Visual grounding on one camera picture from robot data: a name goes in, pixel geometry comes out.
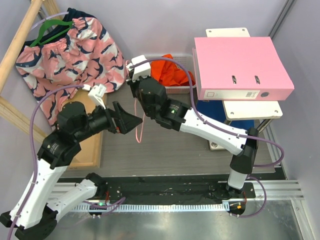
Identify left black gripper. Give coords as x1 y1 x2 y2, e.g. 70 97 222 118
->
75 99 143 141

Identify orange shorts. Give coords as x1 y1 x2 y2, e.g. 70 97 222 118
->
150 60 190 87

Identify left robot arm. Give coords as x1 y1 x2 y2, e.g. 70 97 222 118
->
0 101 143 240

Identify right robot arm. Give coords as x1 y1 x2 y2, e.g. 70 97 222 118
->
126 77 258 198

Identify pink patterned shorts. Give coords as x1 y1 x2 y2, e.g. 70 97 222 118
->
15 8 127 126

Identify green hanger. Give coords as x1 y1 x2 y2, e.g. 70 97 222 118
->
29 19 76 48

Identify wooden clothes rack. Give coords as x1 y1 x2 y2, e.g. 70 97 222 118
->
0 0 103 171

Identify white perforated basket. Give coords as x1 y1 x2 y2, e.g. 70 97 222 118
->
147 52 198 95

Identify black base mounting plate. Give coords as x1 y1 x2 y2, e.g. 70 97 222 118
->
59 173 256 205

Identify blue book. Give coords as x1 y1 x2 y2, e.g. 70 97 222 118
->
196 100 255 130

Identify white small shelf stand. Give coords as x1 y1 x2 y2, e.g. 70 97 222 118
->
205 27 283 151

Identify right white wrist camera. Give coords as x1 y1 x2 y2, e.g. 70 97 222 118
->
125 55 151 82

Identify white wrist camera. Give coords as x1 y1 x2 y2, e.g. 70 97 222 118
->
82 84 107 110
125 55 151 82

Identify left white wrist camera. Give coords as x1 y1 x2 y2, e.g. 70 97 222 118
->
82 84 107 110

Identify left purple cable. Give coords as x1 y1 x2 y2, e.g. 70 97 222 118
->
6 84 86 240

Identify pink ring binder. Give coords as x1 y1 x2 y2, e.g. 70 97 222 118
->
193 37 295 101

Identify aluminium slotted rail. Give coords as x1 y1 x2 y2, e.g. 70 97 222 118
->
49 181 305 213

